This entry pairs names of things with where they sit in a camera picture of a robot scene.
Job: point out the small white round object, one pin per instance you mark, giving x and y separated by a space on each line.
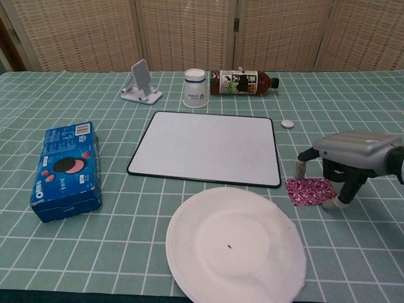
288 123

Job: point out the white paper plate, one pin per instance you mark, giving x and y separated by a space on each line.
233 246

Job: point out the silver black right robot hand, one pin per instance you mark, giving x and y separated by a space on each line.
356 148

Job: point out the white paper cup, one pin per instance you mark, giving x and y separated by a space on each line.
195 90

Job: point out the white board black frame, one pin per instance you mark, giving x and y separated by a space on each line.
205 148

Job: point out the blue Oreo cookie box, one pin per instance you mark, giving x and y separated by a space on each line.
67 170

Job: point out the white folding phone stand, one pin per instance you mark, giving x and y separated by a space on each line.
142 85

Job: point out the pink patterned packet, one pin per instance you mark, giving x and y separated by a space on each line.
307 191

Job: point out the metal screen hinge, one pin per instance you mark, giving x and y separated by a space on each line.
236 24

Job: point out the green checkered tablecloth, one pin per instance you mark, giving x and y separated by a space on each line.
126 240

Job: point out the bamboo folding screen panel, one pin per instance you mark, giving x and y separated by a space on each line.
284 34
79 34
189 31
366 34

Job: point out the brown tea bottle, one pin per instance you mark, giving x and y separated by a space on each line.
236 82

